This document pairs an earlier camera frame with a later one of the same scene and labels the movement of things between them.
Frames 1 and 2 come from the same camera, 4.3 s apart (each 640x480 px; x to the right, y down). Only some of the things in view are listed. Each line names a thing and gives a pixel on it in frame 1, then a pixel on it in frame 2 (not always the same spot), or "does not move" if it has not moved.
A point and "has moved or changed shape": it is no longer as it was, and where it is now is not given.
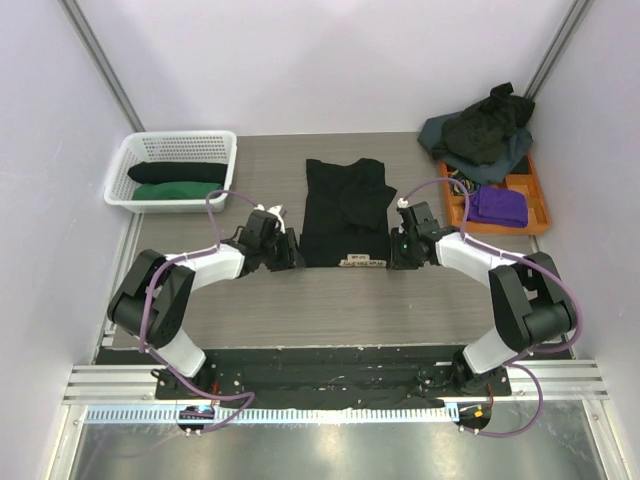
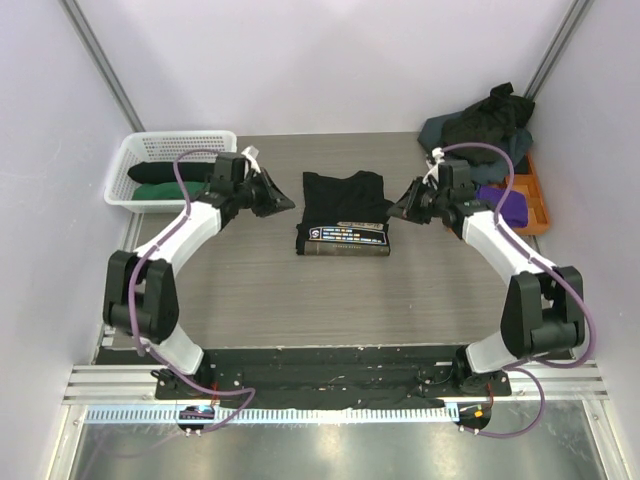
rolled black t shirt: (176, 172) does not move
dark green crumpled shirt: (482, 131) does not move
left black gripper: (291, 257) → (270, 208)
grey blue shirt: (431, 135) does not move
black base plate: (330, 377) does not move
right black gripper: (396, 248) → (417, 201)
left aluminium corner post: (102, 63) does not move
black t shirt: (346, 212) has moved or changed shape
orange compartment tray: (522, 179) does not move
